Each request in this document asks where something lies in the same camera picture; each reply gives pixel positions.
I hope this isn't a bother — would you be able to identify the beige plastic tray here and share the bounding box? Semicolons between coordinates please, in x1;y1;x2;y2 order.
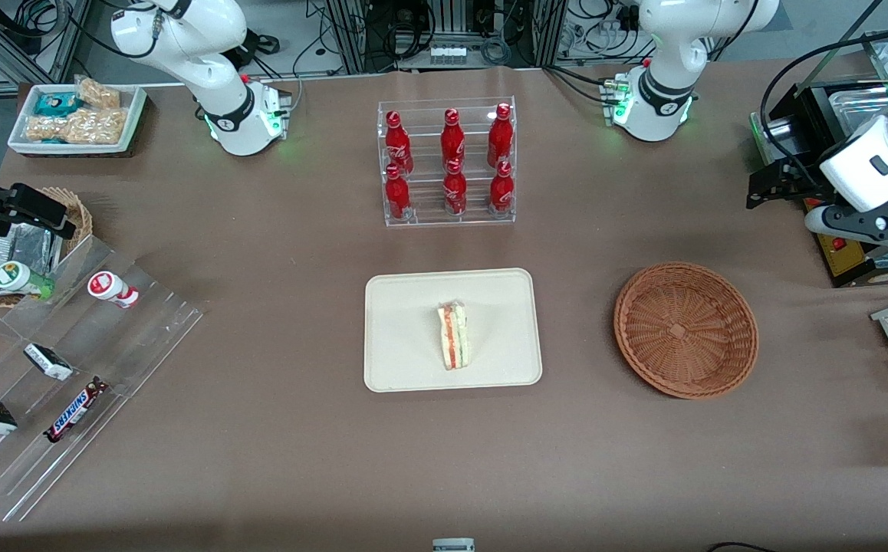
364;268;543;393

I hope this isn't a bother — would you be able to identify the teal snack packet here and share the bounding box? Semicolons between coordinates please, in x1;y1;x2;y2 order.
34;92;81;117

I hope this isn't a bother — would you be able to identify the green capped yogurt bottle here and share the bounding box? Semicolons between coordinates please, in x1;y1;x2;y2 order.
0;261;56;301

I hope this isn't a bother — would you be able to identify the large rice cracker packet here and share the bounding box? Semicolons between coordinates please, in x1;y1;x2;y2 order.
25;107;130;146

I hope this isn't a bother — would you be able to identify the white rectangular snack tray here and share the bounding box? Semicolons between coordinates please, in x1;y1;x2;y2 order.
8;83;147;158

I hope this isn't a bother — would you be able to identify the Snickers chocolate bar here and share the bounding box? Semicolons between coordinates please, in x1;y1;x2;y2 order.
44;377;109;444

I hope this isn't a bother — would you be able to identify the triangular sandwich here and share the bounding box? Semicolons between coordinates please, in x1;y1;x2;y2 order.
436;301;469;370

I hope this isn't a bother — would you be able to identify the silver foil packet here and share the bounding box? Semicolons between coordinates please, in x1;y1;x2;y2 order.
0;225;63;296

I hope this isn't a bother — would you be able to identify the small rice cracker packet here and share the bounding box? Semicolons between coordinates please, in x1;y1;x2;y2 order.
76;77;121;110

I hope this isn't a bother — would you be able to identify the large brown wicker basket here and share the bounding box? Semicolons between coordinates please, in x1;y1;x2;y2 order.
613;262;759;399

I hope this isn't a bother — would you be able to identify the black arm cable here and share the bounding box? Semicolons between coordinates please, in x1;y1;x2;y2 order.
758;31;888;189

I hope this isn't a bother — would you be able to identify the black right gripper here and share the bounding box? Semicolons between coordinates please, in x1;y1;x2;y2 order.
0;182;77;240

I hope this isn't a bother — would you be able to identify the red capped yogurt bottle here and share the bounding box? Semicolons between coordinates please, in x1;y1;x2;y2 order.
87;271;140;309

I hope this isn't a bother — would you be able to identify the clear acrylic stepped shelf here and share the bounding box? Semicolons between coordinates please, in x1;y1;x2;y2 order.
0;234;206;523

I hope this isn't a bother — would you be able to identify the clear acrylic bottle rack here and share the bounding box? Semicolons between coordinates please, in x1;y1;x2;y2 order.
377;97;517;228

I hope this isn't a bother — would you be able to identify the small brown wicker basket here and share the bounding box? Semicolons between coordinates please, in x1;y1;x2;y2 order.
0;186;94;308

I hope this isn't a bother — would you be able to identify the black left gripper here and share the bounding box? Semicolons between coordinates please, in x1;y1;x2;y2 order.
747;152;833;212

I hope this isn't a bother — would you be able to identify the clear warmer pan lid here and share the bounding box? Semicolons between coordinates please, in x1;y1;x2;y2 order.
827;83;888;140

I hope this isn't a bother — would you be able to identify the black food warmer machine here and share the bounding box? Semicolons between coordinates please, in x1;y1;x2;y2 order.
751;31;888;289

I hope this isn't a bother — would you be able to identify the red cola bottle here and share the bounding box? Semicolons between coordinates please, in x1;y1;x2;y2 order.
385;110;414;176
489;161;515;213
385;164;412;222
443;159;468;215
488;103;515;168
441;108;466;166

